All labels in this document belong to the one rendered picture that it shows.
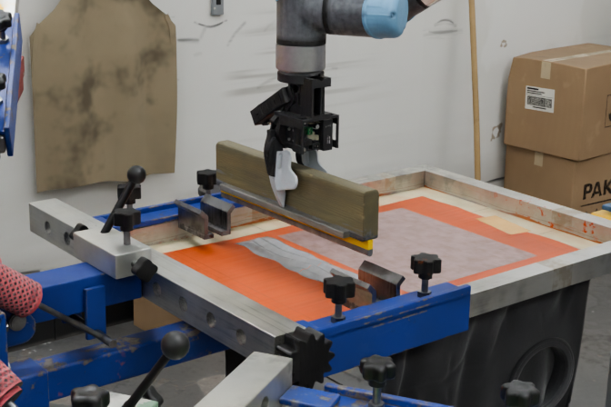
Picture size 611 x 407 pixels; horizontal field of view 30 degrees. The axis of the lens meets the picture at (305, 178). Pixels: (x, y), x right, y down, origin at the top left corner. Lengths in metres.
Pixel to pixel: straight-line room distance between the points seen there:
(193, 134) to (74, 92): 0.55
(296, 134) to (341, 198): 0.13
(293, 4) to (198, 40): 2.38
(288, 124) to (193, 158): 2.43
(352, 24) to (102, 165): 2.31
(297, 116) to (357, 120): 2.87
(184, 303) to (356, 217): 0.28
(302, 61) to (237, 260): 0.39
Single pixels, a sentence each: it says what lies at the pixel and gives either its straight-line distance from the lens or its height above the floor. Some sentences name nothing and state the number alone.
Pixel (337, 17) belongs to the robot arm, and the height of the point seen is 1.38.
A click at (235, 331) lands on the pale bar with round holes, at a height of 1.02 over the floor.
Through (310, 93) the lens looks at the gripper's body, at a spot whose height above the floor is 1.27.
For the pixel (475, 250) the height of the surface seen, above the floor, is 0.96.
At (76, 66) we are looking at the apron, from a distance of 3.76.
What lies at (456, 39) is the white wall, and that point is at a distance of 4.89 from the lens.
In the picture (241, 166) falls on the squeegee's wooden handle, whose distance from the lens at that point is 1.87.
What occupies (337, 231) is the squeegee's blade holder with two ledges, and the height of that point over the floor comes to 1.08.
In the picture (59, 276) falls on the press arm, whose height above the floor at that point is 1.04.
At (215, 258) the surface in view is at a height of 0.96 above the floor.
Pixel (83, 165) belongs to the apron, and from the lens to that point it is 3.82.
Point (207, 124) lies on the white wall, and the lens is 4.13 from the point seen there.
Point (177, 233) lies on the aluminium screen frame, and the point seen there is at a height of 0.97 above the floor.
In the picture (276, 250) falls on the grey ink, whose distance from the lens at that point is 1.93.
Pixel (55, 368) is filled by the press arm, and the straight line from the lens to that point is 1.63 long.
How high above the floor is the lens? 1.59
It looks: 15 degrees down
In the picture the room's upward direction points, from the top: 1 degrees clockwise
